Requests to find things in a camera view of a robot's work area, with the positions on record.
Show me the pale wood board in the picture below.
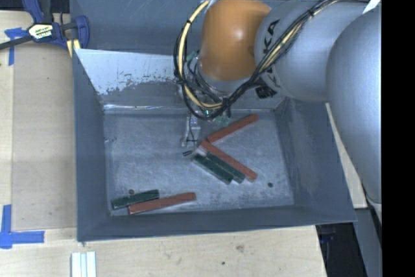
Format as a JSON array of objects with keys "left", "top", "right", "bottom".
[{"left": 11, "top": 44, "right": 78, "bottom": 232}]

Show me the grey metal bin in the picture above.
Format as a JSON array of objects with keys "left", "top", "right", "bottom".
[{"left": 68, "top": 0, "right": 358, "bottom": 243}]

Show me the red-brown flat block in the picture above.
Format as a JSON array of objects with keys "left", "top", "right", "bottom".
[
  {"left": 206, "top": 114, "right": 260, "bottom": 145},
  {"left": 127, "top": 191, "right": 197, "bottom": 216},
  {"left": 198, "top": 139, "right": 259, "bottom": 181}
]

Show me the dark green flat block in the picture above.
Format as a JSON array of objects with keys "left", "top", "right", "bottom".
[
  {"left": 206, "top": 152, "right": 246, "bottom": 185},
  {"left": 110, "top": 189, "right": 161, "bottom": 210},
  {"left": 192, "top": 154, "right": 235, "bottom": 186}
]

